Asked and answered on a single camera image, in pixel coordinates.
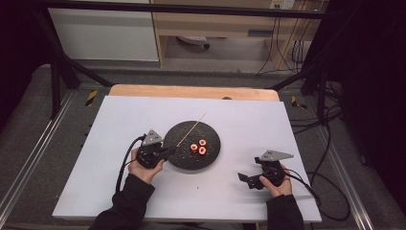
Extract aluminium floor rail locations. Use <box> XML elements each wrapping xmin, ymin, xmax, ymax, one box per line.
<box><xmin>319</xmin><ymin>126</ymin><xmax>375</xmax><ymax>230</ymax></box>
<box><xmin>0</xmin><ymin>90</ymin><xmax>77</xmax><ymax>222</ymax></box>

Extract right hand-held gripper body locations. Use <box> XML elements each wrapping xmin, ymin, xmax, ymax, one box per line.
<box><xmin>258</xmin><ymin>149</ymin><xmax>295</xmax><ymax>188</ymax></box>

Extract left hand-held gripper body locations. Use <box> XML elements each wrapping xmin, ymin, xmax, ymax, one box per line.
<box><xmin>136</xmin><ymin>128</ymin><xmax>167</xmax><ymax>170</ymax></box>

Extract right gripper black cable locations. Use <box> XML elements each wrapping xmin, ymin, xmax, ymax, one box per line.
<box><xmin>282</xmin><ymin>167</ymin><xmax>351</xmax><ymax>222</ymax></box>

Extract black hanging cables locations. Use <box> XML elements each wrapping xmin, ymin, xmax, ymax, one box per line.
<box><xmin>256</xmin><ymin>15</ymin><xmax>312</xmax><ymax>77</ymax></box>

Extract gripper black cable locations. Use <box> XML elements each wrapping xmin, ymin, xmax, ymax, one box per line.
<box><xmin>282</xmin><ymin>167</ymin><xmax>351</xmax><ymax>222</ymax></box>
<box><xmin>115</xmin><ymin>135</ymin><xmax>147</xmax><ymax>194</ymax></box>

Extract round black plate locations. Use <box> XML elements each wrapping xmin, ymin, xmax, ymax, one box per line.
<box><xmin>163</xmin><ymin>120</ymin><xmax>221</xmax><ymax>172</ymax></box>

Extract black floor cables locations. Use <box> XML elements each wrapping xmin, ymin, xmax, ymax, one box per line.
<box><xmin>288</xmin><ymin>80</ymin><xmax>346</xmax><ymax>136</ymax></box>

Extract white power strip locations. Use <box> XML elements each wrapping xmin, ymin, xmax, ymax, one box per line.
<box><xmin>269</xmin><ymin>0</ymin><xmax>297</xmax><ymax>11</ymax></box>

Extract person's left hand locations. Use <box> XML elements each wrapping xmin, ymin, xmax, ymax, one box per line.
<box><xmin>127</xmin><ymin>155</ymin><xmax>166</xmax><ymax>186</ymax></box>

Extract person's right hand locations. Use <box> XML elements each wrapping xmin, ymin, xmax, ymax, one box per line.
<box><xmin>259</xmin><ymin>169</ymin><xmax>293</xmax><ymax>198</ymax></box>

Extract white chair base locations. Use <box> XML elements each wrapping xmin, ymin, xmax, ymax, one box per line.
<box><xmin>176</xmin><ymin>34</ymin><xmax>211</xmax><ymax>50</ymax></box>

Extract white cabinet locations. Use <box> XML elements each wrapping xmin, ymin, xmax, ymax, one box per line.
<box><xmin>47</xmin><ymin>7</ymin><xmax>160</xmax><ymax>62</ymax></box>

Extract light wooden desk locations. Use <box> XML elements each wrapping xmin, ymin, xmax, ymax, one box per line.
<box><xmin>150</xmin><ymin>0</ymin><xmax>322</xmax><ymax>69</ymax></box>

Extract wooden table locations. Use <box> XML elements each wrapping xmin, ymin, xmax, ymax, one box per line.
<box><xmin>108</xmin><ymin>83</ymin><xmax>281</xmax><ymax>103</ymax></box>

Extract black metal frame leg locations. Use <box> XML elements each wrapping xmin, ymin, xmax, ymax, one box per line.
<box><xmin>270</xmin><ymin>12</ymin><xmax>331</xmax><ymax>124</ymax></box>
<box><xmin>32</xmin><ymin>9</ymin><xmax>115</xmax><ymax>120</ymax></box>

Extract thin wooden skewer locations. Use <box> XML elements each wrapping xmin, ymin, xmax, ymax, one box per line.
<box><xmin>175</xmin><ymin>111</ymin><xmax>208</xmax><ymax>149</ymax></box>

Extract black metal frame bar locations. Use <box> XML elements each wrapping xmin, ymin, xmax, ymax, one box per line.
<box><xmin>32</xmin><ymin>0</ymin><xmax>330</xmax><ymax>20</ymax></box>

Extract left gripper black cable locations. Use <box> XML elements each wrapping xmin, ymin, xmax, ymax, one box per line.
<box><xmin>115</xmin><ymin>135</ymin><xmax>147</xmax><ymax>194</ymax></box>

